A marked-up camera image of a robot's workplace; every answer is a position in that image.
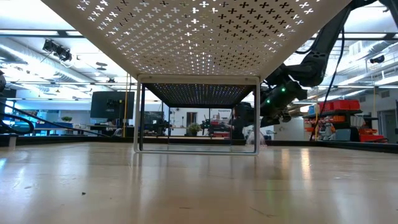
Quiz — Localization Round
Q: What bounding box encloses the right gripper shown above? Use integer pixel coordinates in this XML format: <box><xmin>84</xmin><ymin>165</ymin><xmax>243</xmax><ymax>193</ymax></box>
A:
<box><xmin>245</xmin><ymin>101</ymin><xmax>294</xmax><ymax>128</ymax></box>

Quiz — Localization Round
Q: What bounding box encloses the pink glass jug vase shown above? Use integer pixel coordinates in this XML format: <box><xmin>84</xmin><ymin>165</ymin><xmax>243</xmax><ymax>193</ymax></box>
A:
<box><xmin>245</xmin><ymin>130</ymin><xmax>269</xmax><ymax>147</ymax></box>

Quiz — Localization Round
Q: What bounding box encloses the person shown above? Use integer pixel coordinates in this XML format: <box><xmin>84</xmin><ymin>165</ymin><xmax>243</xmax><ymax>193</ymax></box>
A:
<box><xmin>230</xmin><ymin>105</ymin><xmax>247</xmax><ymax>141</ymax></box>

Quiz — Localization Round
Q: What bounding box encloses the red toolbox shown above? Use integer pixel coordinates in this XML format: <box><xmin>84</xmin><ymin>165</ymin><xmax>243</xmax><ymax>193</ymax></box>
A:
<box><xmin>211</xmin><ymin>121</ymin><xmax>231</xmax><ymax>138</ymax></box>

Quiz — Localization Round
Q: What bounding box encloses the red bin shelf unit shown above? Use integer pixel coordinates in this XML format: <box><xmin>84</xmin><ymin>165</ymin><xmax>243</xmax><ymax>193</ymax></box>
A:
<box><xmin>303</xmin><ymin>98</ymin><xmax>388</xmax><ymax>144</ymax></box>

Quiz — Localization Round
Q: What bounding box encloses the black perforated metal shelf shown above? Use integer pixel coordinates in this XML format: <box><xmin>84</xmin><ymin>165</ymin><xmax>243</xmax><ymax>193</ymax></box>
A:
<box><xmin>141</xmin><ymin>83</ymin><xmax>256</xmax><ymax>147</ymax></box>

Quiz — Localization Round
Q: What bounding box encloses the potted green plant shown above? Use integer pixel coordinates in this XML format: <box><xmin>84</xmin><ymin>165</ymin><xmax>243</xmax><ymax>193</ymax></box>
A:
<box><xmin>187</xmin><ymin>123</ymin><xmax>203</xmax><ymax>138</ymax></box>

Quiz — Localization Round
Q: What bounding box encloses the white perforated metal shelf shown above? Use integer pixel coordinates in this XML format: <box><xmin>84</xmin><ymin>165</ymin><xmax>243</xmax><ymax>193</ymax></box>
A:
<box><xmin>40</xmin><ymin>0</ymin><xmax>354</xmax><ymax>156</ymax></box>

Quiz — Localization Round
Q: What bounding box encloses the black computer monitor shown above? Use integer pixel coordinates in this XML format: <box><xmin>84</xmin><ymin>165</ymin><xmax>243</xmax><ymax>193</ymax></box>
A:
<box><xmin>90</xmin><ymin>91</ymin><xmax>136</xmax><ymax>121</ymax></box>

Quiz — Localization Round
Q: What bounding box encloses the black hanging arm cable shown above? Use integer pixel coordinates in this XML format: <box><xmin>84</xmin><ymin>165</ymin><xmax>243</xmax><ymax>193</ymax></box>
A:
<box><xmin>309</xmin><ymin>27</ymin><xmax>346</xmax><ymax>141</ymax></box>

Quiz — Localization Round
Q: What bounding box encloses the black security camera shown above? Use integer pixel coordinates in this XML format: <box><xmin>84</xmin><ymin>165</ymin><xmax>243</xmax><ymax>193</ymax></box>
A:
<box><xmin>369</xmin><ymin>54</ymin><xmax>386</xmax><ymax>65</ymax></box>

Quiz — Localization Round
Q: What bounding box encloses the hanging yellow cable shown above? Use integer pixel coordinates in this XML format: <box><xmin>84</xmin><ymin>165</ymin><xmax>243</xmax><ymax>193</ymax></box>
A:
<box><xmin>123</xmin><ymin>73</ymin><xmax>130</xmax><ymax>138</ymax></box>

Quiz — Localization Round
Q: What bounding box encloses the ceiling mounted camera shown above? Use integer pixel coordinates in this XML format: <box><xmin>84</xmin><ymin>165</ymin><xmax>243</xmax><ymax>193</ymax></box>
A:
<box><xmin>42</xmin><ymin>39</ymin><xmax>73</xmax><ymax>62</ymax></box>

